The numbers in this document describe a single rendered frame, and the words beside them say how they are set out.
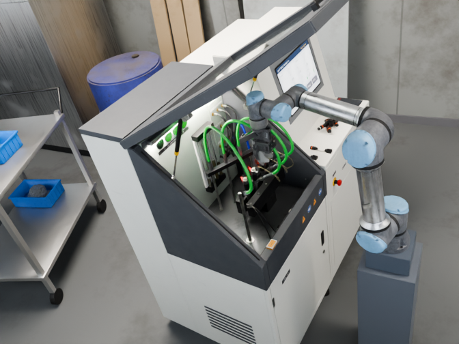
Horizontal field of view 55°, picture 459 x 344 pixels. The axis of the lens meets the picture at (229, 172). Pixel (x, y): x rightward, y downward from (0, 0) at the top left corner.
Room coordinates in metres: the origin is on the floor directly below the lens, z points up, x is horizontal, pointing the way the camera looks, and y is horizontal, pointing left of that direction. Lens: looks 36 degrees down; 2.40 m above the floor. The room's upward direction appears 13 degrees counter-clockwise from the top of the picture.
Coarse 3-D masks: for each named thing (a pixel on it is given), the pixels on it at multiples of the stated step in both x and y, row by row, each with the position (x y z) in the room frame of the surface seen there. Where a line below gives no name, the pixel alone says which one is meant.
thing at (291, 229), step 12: (312, 180) 1.74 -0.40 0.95; (312, 192) 1.65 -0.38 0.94; (300, 204) 1.58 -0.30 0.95; (312, 204) 1.65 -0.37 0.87; (288, 216) 1.52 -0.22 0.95; (300, 216) 1.54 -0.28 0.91; (312, 216) 1.64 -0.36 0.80; (288, 228) 1.45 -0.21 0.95; (300, 228) 1.53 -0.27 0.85; (288, 240) 1.43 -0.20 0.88; (264, 252) 1.33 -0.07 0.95; (276, 252) 1.35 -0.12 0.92; (288, 252) 1.42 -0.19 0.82; (276, 264) 1.33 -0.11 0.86
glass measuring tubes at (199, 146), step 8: (200, 128) 1.92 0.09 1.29; (208, 128) 1.92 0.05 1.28; (192, 136) 1.86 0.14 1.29; (200, 136) 1.86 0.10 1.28; (208, 136) 1.92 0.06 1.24; (200, 144) 1.86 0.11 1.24; (208, 144) 1.91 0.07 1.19; (200, 152) 1.86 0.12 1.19; (208, 152) 1.92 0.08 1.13; (216, 152) 1.94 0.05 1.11; (200, 160) 1.87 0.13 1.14; (216, 160) 1.94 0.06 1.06; (200, 168) 1.87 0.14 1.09; (208, 168) 1.90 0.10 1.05; (216, 176) 1.91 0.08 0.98; (224, 176) 1.94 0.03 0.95; (208, 184) 1.86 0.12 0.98
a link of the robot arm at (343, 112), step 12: (300, 84) 1.64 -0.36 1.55; (300, 96) 1.56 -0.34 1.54; (312, 96) 1.53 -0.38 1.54; (324, 96) 1.51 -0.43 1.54; (300, 108) 1.56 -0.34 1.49; (312, 108) 1.50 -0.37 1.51; (324, 108) 1.46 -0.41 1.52; (336, 108) 1.43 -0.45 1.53; (348, 108) 1.40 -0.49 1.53; (360, 108) 1.39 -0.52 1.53; (372, 108) 1.36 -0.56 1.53; (348, 120) 1.38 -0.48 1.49; (360, 120) 1.34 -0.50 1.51; (384, 120) 1.26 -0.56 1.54
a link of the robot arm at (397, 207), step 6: (384, 198) 1.31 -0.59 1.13; (390, 198) 1.31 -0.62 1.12; (396, 198) 1.30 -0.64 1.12; (390, 204) 1.27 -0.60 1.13; (396, 204) 1.26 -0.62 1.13; (402, 204) 1.25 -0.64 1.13; (390, 210) 1.23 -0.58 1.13; (396, 210) 1.22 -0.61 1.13; (402, 210) 1.22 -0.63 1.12; (408, 210) 1.25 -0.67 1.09; (390, 216) 1.21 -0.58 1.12; (396, 216) 1.22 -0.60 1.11; (402, 216) 1.22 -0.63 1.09; (396, 222) 1.20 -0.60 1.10; (402, 222) 1.21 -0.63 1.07; (402, 228) 1.22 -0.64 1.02; (396, 234) 1.22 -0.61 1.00
